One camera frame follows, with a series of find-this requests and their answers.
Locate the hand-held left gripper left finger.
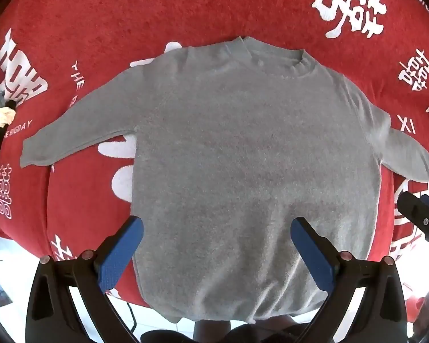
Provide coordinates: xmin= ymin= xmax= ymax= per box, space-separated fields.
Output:
xmin=25 ymin=215 xmax=145 ymax=343

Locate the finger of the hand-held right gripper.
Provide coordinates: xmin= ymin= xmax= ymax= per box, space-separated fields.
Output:
xmin=397 ymin=191 xmax=429 ymax=258

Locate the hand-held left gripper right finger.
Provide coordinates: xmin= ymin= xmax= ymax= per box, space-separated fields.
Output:
xmin=289 ymin=216 xmax=408 ymax=343

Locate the grey sweater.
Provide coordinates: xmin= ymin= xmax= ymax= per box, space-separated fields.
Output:
xmin=19 ymin=36 xmax=429 ymax=324

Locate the thin black cable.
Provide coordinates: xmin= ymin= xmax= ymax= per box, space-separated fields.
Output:
xmin=127 ymin=302 xmax=138 ymax=336

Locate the red printed blanket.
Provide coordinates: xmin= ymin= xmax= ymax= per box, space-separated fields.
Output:
xmin=0 ymin=0 xmax=429 ymax=308

